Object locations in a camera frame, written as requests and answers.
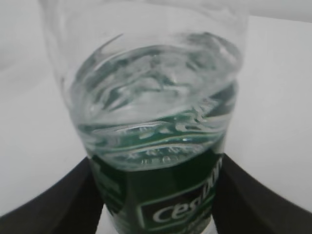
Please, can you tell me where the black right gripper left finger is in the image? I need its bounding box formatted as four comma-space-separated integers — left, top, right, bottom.
0, 158, 103, 234

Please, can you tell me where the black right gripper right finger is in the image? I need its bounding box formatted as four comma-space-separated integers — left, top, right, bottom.
213, 155, 312, 234

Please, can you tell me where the clear water bottle green label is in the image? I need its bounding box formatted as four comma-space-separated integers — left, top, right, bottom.
39, 0, 248, 234

